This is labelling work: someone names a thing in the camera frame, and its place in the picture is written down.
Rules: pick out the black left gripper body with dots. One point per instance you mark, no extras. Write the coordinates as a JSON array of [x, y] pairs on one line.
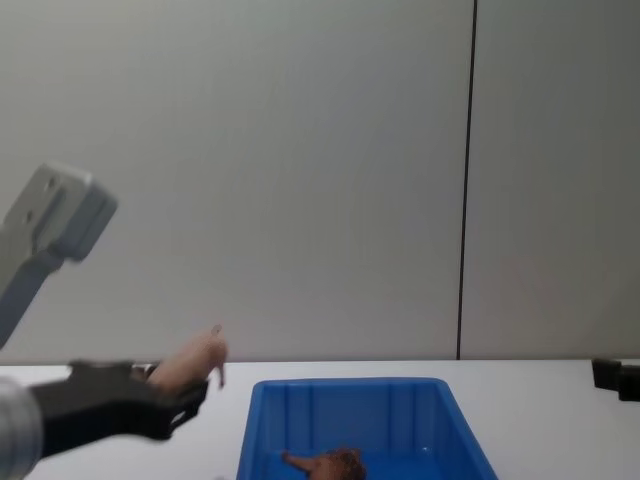
[[95, 405]]

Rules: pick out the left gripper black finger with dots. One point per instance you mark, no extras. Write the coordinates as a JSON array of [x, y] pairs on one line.
[[182, 400], [141, 371]]

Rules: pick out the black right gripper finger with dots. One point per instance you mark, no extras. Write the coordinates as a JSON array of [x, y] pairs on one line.
[[612, 377]]

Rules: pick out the pink toy pig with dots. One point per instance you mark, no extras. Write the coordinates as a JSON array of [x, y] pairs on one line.
[[192, 357]]

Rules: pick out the left robot arm with grey bracket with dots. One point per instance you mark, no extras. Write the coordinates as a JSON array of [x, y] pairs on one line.
[[55, 215]]

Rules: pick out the brown toy animal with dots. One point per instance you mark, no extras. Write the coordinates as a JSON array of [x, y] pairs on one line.
[[335, 465]]

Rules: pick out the blue plastic bin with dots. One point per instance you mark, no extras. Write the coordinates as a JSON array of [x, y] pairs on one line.
[[350, 420]]

